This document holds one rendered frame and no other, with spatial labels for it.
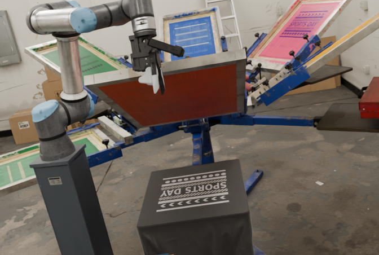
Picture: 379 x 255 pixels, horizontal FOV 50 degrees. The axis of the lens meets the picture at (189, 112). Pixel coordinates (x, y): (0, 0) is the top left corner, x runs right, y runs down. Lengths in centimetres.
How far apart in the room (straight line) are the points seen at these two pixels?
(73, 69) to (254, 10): 452
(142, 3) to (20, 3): 532
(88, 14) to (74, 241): 109
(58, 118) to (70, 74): 19
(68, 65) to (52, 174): 47
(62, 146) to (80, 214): 31
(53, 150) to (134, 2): 79
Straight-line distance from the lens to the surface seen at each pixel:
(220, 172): 190
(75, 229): 194
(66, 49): 174
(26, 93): 679
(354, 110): 251
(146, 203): 178
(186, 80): 154
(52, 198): 190
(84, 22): 128
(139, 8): 129
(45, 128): 179
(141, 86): 155
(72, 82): 179
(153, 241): 168
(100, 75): 148
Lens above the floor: 180
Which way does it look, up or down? 17 degrees down
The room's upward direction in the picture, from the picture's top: 11 degrees counter-clockwise
